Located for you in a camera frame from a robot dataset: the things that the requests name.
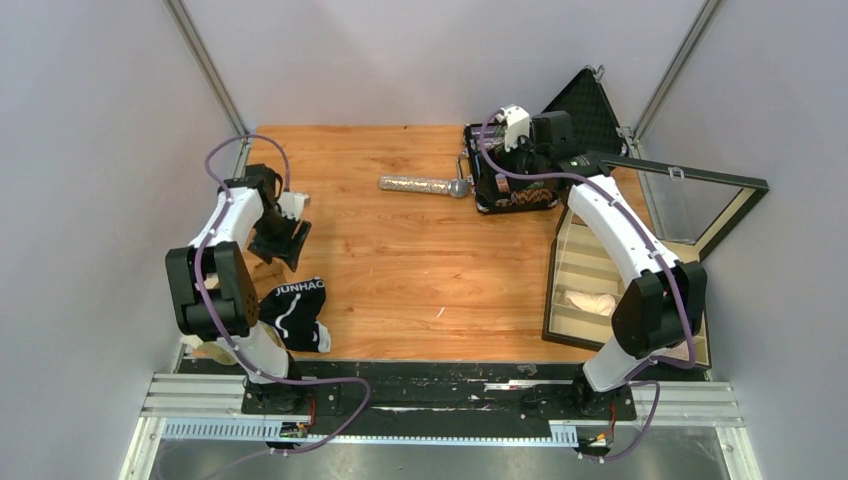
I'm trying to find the black poker chip case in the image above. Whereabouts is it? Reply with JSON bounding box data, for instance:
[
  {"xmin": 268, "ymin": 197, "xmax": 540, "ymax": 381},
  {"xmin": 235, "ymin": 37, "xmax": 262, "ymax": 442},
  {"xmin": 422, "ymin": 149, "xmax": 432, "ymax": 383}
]
[{"xmin": 461, "ymin": 65, "xmax": 629, "ymax": 215}]

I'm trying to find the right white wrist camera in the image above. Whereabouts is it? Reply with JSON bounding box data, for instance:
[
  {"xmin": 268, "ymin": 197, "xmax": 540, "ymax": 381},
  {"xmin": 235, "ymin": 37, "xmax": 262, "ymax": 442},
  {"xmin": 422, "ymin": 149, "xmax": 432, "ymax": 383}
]
[{"xmin": 495, "ymin": 104, "xmax": 532, "ymax": 152}]

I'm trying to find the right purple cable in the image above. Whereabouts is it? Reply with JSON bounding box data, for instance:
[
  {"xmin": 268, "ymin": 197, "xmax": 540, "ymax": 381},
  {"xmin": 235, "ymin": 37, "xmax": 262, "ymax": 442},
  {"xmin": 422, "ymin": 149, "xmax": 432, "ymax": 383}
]
[{"xmin": 476, "ymin": 108, "xmax": 700, "ymax": 464}]

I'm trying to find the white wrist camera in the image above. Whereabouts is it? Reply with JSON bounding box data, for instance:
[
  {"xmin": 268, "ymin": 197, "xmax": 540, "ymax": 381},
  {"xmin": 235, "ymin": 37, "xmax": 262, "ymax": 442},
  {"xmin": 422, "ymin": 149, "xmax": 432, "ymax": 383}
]
[
  {"xmin": 495, "ymin": 104, "xmax": 532, "ymax": 152},
  {"xmin": 276, "ymin": 191, "xmax": 311, "ymax": 221}
]

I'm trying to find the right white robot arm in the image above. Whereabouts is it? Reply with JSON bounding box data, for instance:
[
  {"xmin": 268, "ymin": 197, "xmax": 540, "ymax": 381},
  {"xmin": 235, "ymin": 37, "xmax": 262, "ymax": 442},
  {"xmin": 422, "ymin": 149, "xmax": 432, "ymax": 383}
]
[{"xmin": 480, "ymin": 105, "xmax": 707, "ymax": 418}]

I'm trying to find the wooden compartment display box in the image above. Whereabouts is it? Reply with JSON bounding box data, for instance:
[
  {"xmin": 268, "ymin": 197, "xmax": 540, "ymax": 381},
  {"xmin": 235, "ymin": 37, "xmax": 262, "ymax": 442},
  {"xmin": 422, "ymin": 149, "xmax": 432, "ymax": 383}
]
[{"xmin": 542, "ymin": 152, "xmax": 769, "ymax": 383}]

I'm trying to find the black Junhao underwear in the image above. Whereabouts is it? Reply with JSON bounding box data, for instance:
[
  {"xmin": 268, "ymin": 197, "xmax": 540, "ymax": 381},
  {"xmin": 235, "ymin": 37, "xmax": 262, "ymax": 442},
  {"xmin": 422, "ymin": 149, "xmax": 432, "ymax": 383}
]
[{"xmin": 259, "ymin": 277, "xmax": 332, "ymax": 353}]

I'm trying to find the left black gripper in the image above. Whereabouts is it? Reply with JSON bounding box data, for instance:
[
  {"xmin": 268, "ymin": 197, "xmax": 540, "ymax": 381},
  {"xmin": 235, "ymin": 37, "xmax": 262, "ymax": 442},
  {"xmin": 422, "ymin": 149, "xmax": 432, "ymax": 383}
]
[{"xmin": 248, "ymin": 209, "xmax": 312, "ymax": 271}]

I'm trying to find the cream boxer underwear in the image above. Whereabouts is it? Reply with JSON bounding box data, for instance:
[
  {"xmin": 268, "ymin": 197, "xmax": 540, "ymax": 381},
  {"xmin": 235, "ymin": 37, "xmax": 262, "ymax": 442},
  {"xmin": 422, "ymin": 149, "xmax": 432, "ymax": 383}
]
[{"xmin": 562, "ymin": 290, "xmax": 617, "ymax": 316}]

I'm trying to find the rhinestone silver microphone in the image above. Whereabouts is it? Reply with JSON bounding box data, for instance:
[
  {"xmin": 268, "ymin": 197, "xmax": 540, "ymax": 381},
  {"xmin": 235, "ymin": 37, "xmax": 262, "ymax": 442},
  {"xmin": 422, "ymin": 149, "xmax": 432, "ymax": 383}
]
[{"xmin": 377, "ymin": 175, "xmax": 470, "ymax": 199}]

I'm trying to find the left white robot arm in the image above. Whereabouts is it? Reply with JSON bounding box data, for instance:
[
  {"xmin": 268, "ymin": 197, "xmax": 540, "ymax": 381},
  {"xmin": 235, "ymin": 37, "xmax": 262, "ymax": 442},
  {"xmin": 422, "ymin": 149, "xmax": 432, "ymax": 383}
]
[{"xmin": 165, "ymin": 164, "xmax": 311, "ymax": 413}]

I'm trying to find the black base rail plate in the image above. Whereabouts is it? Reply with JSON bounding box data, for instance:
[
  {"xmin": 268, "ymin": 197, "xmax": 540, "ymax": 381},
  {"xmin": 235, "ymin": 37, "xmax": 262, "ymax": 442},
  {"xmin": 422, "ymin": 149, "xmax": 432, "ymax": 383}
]
[{"xmin": 177, "ymin": 358, "xmax": 639, "ymax": 440}]

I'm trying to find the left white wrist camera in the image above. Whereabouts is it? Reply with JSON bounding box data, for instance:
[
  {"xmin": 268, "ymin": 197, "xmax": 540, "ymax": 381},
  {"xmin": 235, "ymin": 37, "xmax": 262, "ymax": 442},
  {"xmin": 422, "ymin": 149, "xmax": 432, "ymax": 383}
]
[{"xmin": 276, "ymin": 191, "xmax": 311, "ymax": 221}]

